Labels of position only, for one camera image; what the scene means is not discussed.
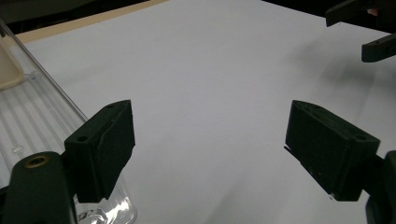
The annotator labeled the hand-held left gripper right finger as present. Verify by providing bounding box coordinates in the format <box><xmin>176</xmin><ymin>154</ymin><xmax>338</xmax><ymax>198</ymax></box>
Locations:
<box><xmin>283</xmin><ymin>100</ymin><xmax>381</xmax><ymax>202</ymax></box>

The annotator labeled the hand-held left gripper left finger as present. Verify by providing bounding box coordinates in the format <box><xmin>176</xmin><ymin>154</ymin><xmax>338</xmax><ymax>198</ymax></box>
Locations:
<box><xmin>64</xmin><ymin>99</ymin><xmax>136</xmax><ymax>203</ymax></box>

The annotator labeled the clear plastic storage box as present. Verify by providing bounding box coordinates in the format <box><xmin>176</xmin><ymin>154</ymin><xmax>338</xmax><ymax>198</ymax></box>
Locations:
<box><xmin>0</xmin><ymin>18</ymin><xmax>138</xmax><ymax>224</ymax></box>

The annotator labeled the beige phone case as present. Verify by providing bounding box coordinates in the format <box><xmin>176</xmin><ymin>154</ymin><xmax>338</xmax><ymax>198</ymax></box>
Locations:
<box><xmin>0</xmin><ymin>41</ymin><xmax>24</xmax><ymax>91</ymax></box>

